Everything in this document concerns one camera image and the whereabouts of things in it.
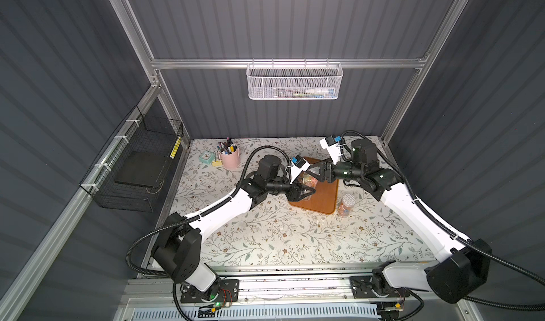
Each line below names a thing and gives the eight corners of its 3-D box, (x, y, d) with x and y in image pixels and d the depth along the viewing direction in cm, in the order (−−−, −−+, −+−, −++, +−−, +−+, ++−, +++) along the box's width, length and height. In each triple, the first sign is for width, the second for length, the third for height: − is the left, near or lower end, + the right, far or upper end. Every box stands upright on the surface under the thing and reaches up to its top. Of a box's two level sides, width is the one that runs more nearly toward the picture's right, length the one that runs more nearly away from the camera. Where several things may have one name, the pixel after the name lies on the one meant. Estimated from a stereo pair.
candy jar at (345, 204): (338, 217, 93) (345, 204, 84) (336, 207, 96) (342, 193, 87) (350, 217, 93) (357, 204, 84) (347, 206, 96) (354, 193, 87)
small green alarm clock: (199, 161, 114) (197, 158, 112) (207, 152, 118) (205, 149, 117) (208, 164, 113) (207, 161, 111) (216, 155, 117) (215, 152, 115)
